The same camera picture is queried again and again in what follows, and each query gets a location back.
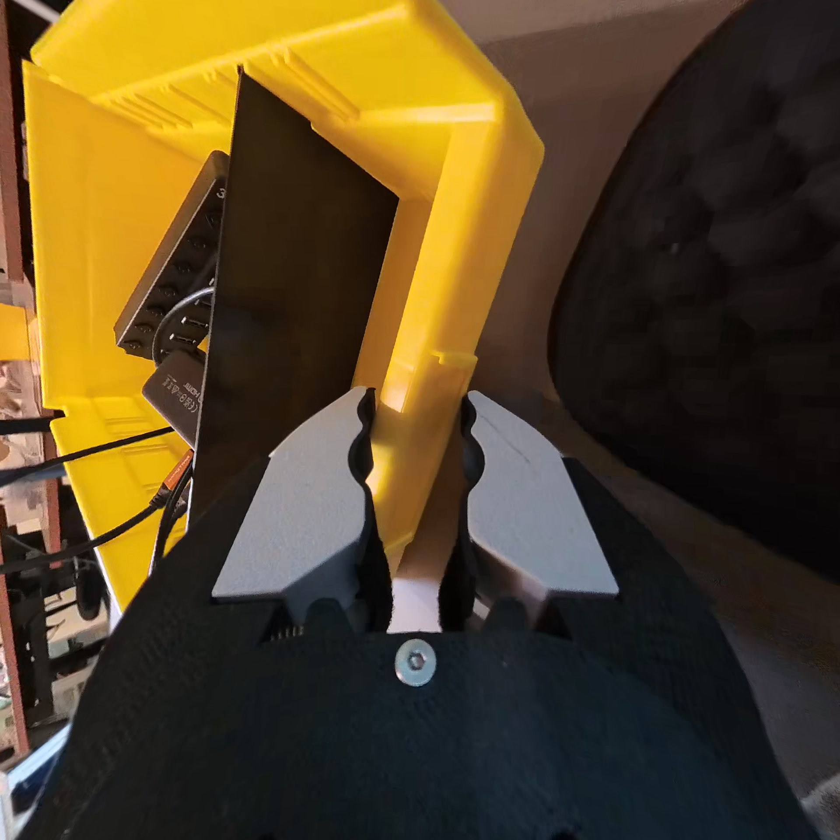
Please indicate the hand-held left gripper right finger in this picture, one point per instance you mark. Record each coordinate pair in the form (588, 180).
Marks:
(538, 518)

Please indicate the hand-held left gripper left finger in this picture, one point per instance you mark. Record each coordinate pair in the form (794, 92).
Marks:
(302, 525)

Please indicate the grey usb hub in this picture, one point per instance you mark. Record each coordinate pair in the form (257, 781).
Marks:
(174, 394)

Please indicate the black multi-port usb hub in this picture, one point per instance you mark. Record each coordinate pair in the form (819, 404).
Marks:
(170, 275)

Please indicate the yellow plastic bin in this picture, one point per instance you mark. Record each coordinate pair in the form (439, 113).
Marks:
(98, 229)

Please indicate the black divider panel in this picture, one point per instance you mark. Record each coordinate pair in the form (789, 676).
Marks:
(295, 295)

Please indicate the black quilted pad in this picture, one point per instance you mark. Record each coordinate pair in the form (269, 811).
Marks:
(709, 295)

